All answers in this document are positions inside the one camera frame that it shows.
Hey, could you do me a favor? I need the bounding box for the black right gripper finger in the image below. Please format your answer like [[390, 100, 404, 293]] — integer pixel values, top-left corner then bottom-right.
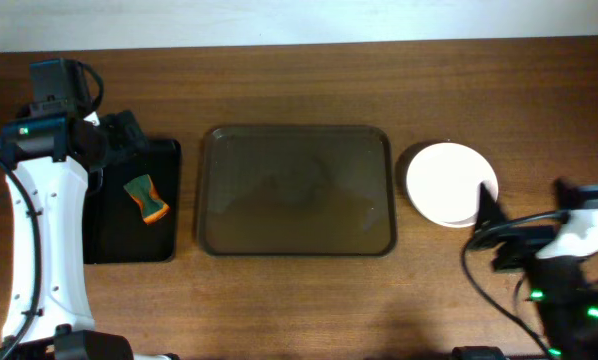
[[553, 178, 576, 210], [474, 182, 507, 232]]

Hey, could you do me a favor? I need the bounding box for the orange green sponge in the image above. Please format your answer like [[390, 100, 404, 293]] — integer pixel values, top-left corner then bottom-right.
[[123, 174, 170, 225]]

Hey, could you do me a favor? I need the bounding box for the white plate top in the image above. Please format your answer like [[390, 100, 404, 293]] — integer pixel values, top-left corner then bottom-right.
[[403, 142, 499, 228]]

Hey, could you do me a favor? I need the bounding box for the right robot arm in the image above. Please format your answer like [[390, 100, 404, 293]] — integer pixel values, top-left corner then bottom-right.
[[460, 179, 598, 359]]

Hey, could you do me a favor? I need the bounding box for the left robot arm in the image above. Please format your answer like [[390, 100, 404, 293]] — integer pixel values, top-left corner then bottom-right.
[[0, 111, 148, 359]]

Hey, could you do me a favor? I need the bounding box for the black plastic tray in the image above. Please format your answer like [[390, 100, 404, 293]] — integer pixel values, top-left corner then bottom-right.
[[83, 139, 181, 264]]

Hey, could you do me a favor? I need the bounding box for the brown translucent tray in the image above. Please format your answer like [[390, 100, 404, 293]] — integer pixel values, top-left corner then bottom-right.
[[196, 125, 398, 257]]

